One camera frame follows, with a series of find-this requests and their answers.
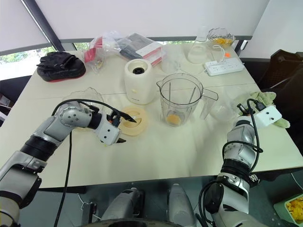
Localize cream blender base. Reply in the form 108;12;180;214
124;59;156;105

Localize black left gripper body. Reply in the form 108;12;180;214
107;110;122;127

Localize crumpled clear plastic bag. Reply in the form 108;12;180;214
161;44;183;74

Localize green plastic food container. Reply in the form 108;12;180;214
273;193;303;226

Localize clear blender jar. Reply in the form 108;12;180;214
156;72;219;128

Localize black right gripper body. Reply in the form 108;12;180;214
237;103;248;116

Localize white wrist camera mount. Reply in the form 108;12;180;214
96;113;121;147
256;105;283;129

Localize black window frame post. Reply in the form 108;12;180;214
19;0;66;52

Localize black book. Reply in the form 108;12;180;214
120;33;153;60

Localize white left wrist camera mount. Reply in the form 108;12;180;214
96;113;121;147

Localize dark woven chair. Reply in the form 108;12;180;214
259;49;303;96

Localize thin white cable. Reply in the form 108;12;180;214
211;44;226;63

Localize orange fruit pieces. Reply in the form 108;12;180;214
165;113;183;126

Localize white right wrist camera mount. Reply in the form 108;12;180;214
256;105;283;129

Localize clear plastic bowl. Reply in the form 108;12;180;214
62;87;104;112

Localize small bag of screws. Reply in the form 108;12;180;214
91;59;105;72

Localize silver robot leg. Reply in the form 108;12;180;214
166;183;197;225
101;188;145;224

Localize clear conical glass flask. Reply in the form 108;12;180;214
186;25;214;71

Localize black padded mitt red edge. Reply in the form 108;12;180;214
36;52;87;83

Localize red and white box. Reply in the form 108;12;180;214
138;42;164;69

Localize clear glass cup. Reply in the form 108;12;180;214
210;93;239;122

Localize glass bowl with snacks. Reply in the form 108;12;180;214
206;27;237;49

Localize white power strip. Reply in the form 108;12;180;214
204;59;245;77

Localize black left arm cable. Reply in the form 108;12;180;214
51;98;119;227

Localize cream blender lid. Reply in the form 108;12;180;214
117;105;149;138

